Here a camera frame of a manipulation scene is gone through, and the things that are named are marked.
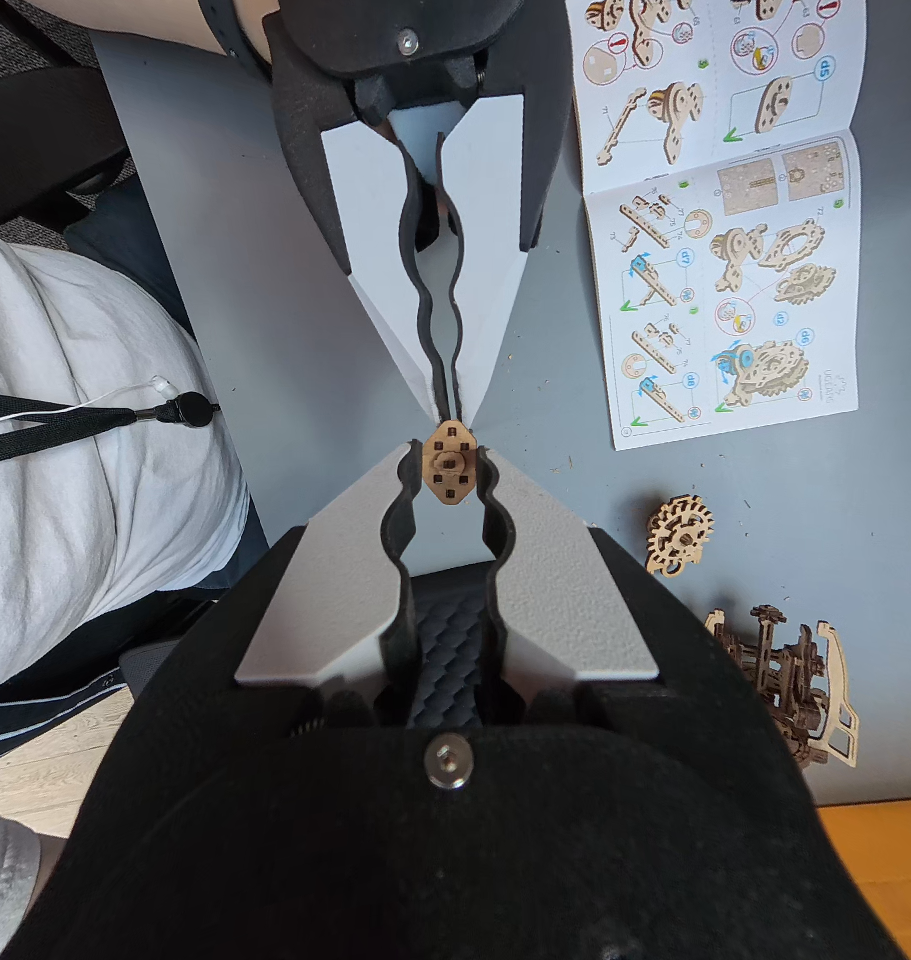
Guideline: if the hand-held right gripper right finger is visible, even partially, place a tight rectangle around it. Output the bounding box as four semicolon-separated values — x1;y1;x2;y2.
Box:
478;446;662;705

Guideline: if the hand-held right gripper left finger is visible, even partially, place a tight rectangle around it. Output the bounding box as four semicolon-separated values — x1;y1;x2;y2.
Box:
234;441;427;702

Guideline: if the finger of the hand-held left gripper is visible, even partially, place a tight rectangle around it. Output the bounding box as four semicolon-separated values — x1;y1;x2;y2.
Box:
320;122;453;423
434;92;530;427

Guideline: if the small wooden model assembly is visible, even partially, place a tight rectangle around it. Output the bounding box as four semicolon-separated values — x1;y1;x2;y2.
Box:
421;420;479;507

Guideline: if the person's left forearm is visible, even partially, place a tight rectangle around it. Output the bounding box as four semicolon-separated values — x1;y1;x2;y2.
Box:
88;0;277;57

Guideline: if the grey desk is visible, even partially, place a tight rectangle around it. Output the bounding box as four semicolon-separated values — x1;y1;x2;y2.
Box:
88;0;911;807

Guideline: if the small wooden gear assembly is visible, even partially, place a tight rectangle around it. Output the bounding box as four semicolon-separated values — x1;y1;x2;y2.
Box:
645;493;715;577

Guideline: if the black wristband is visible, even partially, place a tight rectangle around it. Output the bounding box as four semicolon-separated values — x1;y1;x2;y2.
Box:
199;0;271;80

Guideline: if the open instruction booklet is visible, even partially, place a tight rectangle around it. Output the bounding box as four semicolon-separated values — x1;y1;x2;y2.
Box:
566;0;869;451

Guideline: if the person's white shirt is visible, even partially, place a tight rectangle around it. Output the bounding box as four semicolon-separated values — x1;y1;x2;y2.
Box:
0;221;250;706

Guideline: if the yellow plastic bin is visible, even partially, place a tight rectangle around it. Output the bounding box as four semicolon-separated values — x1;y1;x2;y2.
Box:
815;798;911;960

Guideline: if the large wooden model frame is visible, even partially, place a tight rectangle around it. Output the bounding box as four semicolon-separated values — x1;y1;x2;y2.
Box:
703;603;862;770

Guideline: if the white earphone cable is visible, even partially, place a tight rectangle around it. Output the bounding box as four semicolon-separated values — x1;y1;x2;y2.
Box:
0;375;179;444

